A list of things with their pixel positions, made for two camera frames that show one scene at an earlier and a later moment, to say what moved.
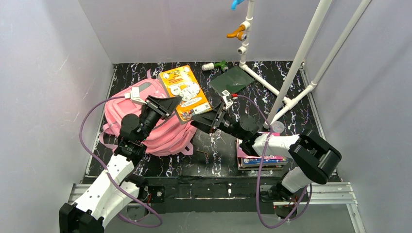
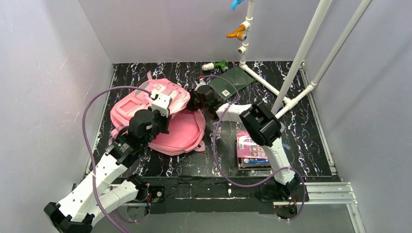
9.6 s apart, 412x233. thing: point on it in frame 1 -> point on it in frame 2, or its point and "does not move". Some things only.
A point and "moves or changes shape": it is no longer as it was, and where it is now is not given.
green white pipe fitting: (210, 66) does not move
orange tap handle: (238, 33) does not move
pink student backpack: (170, 136) moves or changes shape
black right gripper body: (215, 117) -> (196, 101)
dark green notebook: (233, 80) does not move
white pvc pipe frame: (283, 102) does not move
